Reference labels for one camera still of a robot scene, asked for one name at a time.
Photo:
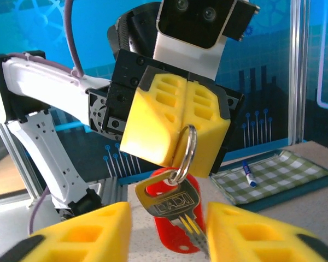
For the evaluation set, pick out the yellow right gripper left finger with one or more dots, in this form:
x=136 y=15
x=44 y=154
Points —
x=112 y=218

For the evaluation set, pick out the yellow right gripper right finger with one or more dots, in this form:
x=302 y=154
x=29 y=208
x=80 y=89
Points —
x=224 y=223

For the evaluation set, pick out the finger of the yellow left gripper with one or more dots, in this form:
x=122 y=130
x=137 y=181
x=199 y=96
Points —
x=147 y=131
x=210 y=136

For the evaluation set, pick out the metal keyring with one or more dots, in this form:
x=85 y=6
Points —
x=194 y=144

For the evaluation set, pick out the silver key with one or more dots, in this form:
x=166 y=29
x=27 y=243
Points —
x=177 y=204

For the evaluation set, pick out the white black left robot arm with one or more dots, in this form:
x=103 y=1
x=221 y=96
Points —
x=43 y=82

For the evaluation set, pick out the blue white marker pen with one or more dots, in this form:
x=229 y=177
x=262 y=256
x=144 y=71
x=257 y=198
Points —
x=248 y=174

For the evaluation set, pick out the green checked cloth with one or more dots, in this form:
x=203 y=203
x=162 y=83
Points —
x=284 y=174

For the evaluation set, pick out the teal tray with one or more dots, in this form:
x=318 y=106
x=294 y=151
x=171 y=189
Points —
x=311 y=185

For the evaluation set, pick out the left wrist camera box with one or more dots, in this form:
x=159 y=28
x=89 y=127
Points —
x=191 y=24

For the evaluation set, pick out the aluminium corner post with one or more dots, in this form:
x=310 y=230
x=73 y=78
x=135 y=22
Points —
x=298 y=68

